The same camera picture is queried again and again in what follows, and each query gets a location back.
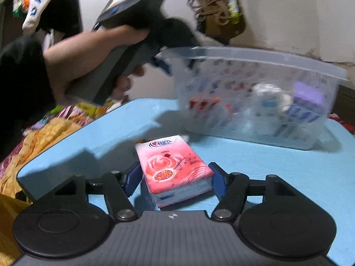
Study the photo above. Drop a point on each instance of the brown hanging bag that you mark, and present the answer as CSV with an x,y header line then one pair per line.
x,y
221,20

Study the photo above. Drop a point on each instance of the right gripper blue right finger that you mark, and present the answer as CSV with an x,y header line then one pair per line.
x,y
231,191

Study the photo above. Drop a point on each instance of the white black hanging jacket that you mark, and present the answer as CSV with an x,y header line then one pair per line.
x,y
59,15

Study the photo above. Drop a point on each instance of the pink tissue pack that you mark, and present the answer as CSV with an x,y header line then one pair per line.
x,y
173,172

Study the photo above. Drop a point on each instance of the white pill bottle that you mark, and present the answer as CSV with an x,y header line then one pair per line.
x,y
270,103

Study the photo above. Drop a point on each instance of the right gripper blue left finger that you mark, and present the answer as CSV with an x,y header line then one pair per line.
x,y
117,188

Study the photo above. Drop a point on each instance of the red plaid blanket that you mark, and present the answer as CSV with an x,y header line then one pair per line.
x,y
348,126

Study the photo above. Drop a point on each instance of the purple toothpaste box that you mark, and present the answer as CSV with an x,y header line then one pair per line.
x,y
306,108

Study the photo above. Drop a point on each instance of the red small box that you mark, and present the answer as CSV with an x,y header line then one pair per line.
x,y
210,109

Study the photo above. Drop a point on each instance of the clear plastic laundry basket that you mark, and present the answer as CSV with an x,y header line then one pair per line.
x,y
230,73

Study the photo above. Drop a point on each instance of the black sleeved forearm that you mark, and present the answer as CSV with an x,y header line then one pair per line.
x,y
26,94

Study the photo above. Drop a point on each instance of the person left hand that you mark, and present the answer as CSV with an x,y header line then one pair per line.
x,y
76,56

